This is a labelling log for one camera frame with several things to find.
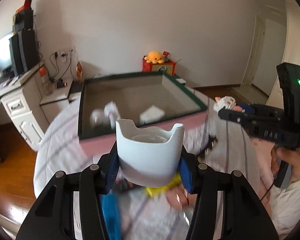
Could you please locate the black computer monitor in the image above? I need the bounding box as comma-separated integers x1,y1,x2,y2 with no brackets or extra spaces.
0,32,13,73

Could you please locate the red decorated storage box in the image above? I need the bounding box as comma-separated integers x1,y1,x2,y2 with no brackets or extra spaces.
142,59,176,76

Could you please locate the pink block cat figure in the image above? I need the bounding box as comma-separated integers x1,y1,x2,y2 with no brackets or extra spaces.
213,96,254,113

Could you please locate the orange capped bottle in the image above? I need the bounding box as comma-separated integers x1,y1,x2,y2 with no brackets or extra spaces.
39,65,52,95

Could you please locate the white desk with drawers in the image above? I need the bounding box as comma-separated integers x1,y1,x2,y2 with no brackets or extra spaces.
0,61,49,152

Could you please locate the person's right hand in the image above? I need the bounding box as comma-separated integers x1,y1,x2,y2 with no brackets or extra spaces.
270,146,300,183

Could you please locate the white square charger box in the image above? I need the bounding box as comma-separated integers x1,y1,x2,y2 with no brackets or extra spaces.
139,105,165,124

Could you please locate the white low cabinet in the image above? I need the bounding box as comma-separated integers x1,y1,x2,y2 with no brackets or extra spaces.
39,79,82,123

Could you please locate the blue stapler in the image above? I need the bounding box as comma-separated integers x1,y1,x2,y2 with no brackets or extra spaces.
101,193,122,240

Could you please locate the yellow highlighter marker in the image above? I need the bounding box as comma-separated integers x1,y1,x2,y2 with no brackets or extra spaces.
145,172,181,198

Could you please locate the white striped bed sheet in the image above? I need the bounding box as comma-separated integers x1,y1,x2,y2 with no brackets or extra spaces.
33,92,261,239

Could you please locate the pink and green box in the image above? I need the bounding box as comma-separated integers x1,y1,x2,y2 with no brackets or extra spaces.
77,72,207,157

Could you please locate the black speaker tower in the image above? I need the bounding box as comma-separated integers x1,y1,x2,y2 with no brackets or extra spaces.
9,29,39,76

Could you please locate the white round figurine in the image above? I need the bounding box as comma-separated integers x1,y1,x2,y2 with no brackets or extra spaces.
89,109,110,127

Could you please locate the yellow octopus plush toy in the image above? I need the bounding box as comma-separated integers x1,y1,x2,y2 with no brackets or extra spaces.
143,51,165,64

